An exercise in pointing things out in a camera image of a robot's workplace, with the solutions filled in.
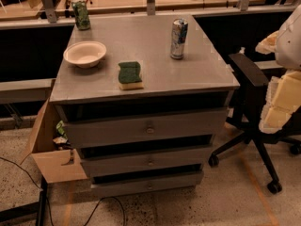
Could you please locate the silver blue redbull can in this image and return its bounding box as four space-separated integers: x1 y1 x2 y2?
170 18 188 59

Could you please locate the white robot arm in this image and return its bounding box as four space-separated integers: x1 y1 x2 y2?
256 5 301 134

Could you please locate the white paper bowl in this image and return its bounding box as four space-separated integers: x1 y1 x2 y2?
63 41 106 69

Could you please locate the green yellow sponge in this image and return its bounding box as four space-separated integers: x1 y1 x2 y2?
118 61 143 90

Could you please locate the grey drawer cabinet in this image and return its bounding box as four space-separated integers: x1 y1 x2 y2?
50 15 239 198

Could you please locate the black office chair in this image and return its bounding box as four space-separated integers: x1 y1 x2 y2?
208 53 301 194

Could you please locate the brown cardboard box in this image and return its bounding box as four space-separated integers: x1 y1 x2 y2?
19 78 88 185

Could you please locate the black table leg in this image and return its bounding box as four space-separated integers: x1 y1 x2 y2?
0 177 48 226

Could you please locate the black floor cable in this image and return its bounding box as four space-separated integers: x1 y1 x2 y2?
0 155 127 226

